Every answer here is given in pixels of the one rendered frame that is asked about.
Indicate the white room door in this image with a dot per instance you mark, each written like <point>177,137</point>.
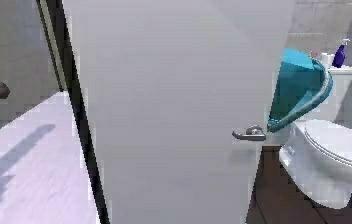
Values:
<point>170,110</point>

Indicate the white toilet paper roll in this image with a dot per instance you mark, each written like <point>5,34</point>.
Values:
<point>327,60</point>

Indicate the blue spray bottle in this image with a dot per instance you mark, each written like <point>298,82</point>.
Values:
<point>339,56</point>

